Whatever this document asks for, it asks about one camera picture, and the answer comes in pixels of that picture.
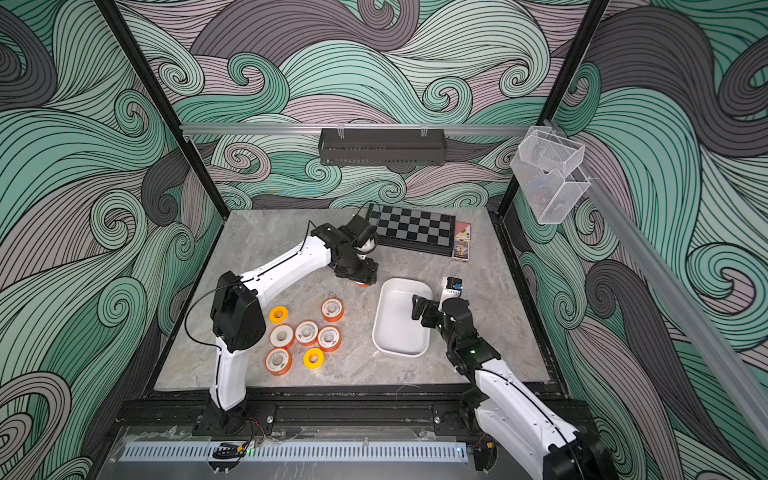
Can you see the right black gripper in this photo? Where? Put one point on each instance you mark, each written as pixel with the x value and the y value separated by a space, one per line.
pixel 436 310

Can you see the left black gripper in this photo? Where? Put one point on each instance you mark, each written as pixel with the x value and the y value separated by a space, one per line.
pixel 368 276

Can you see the yellow tape roll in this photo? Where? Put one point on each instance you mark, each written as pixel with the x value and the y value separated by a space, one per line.
pixel 314 358
pixel 278 314

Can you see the orange tape roll plain white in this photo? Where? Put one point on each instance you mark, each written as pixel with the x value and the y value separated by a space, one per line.
pixel 282 336

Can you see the orange tape roll front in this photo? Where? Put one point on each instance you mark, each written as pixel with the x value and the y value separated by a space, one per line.
pixel 278 361

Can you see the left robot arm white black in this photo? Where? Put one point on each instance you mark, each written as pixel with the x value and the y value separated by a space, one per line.
pixel 237 316

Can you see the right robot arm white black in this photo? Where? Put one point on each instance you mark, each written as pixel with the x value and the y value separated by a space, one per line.
pixel 541 442

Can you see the white storage tray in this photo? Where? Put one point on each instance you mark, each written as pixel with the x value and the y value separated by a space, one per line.
pixel 395 333

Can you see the small colourful card box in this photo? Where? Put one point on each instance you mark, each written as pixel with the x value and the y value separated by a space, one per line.
pixel 462 239

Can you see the yellow tape roll front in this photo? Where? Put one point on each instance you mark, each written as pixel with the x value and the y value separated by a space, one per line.
pixel 314 358

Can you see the black grey chessboard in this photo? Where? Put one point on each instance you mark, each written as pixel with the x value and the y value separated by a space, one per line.
pixel 413 230

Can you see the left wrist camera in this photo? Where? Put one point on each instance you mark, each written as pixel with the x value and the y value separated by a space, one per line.
pixel 361 234

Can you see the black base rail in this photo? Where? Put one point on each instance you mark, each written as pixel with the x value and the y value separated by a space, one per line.
pixel 443 409

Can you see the black wall shelf basket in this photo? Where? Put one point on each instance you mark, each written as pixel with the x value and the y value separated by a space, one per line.
pixel 390 148

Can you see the clear acrylic wall box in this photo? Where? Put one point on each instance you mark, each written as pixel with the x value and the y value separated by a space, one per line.
pixel 548 168

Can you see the aluminium rail back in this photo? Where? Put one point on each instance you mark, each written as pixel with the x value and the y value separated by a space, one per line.
pixel 273 128

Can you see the aluminium rail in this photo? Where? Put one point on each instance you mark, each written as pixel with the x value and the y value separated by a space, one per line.
pixel 627 331
pixel 273 128

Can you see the white perforated cable duct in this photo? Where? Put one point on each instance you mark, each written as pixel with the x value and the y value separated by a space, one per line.
pixel 301 451

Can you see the aluminium rail right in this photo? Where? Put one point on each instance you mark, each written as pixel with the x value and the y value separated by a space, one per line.
pixel 627 331

